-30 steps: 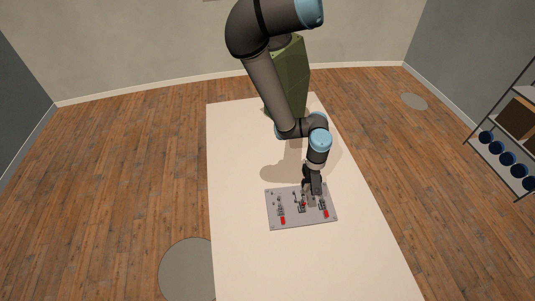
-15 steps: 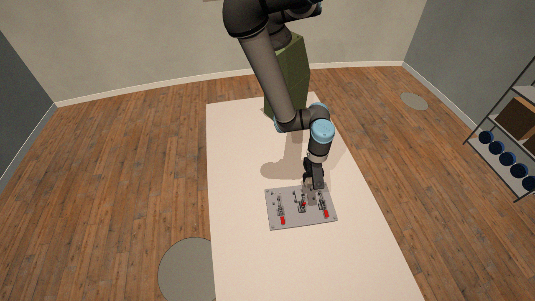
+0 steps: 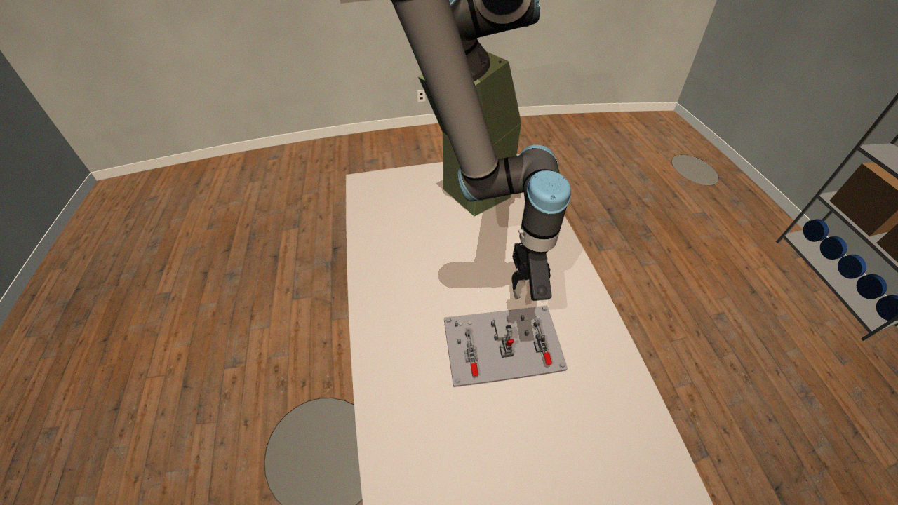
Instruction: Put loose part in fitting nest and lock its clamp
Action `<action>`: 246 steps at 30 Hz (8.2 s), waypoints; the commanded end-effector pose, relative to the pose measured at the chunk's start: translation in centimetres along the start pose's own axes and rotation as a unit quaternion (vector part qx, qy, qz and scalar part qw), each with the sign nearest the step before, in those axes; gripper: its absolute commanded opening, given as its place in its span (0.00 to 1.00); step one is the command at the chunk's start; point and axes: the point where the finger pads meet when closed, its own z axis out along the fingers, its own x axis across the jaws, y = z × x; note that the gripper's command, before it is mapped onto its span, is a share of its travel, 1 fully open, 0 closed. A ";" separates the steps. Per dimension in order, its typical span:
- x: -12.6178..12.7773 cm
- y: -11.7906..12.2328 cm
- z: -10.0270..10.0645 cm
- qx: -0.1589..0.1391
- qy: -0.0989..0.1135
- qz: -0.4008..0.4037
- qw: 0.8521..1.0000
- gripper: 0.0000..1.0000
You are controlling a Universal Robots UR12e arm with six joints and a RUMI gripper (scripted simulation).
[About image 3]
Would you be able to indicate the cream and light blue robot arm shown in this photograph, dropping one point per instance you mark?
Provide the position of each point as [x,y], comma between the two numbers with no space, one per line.
[450,65]

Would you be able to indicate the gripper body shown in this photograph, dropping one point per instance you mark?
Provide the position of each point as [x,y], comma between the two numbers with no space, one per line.
[519,254]

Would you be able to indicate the red-handled toggle clamp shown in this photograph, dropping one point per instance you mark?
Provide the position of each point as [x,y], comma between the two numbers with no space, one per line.
[539,346]

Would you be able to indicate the grey toggle clamp with red handle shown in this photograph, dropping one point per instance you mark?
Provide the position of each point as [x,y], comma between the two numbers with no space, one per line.
[469,357]

